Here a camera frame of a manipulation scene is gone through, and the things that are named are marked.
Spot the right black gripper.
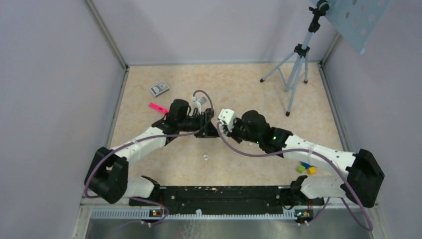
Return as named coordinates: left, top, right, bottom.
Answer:
left=223, top=118, right=261, bottom=145

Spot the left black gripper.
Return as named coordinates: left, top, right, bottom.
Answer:
left=178, top=111, right=222, bottom=138

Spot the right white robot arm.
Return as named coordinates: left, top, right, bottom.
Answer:
left=218, top=109, right=385, bottom=208

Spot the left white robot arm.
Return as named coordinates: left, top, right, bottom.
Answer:
left=84, top=99, right=218, bottom=206

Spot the pink block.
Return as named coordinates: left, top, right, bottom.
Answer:
left=148, top=103, right=169, bottom=114

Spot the card deck box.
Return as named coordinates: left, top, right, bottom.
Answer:
left=150, top=81, right=170, bottom=97

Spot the green cube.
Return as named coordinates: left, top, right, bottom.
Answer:
left=296, top=165, right=306, bottom=173

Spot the blue toy block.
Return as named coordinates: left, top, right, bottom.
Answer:
left=301, top=162, right=313, bottom=169

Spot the light blue tripod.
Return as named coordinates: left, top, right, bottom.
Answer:
left=259, top=0, right=330, bottom=117

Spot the yellow cube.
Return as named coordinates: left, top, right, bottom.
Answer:
left=307, top=167, right=317, bottom=175

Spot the perforated blue panel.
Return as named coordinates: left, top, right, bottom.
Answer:
left=310, top=0, right=392, bottom=55

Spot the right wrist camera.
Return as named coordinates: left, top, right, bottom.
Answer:
left=217, top=109, right=237, bottom=132

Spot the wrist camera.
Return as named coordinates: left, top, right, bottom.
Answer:
left=217, top=109, right=237, bottom=132
left=191, top=96, right=208, bottom=114

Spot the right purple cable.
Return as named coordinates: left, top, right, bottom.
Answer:
left=216, top=121, right=374, bottom=232

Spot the purple cable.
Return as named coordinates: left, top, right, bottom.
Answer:
left=83, top=90, right=214, bottom=227
left=216, top=121, right=374, bottom=232

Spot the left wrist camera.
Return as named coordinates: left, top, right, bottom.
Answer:
left=191, top=96, right=208, bottom=114

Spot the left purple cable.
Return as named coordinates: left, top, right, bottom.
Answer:
left=83, top=90, right=214, bottom=227

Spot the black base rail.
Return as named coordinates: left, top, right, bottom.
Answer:
left=128, top=185, right=325, bottom=216

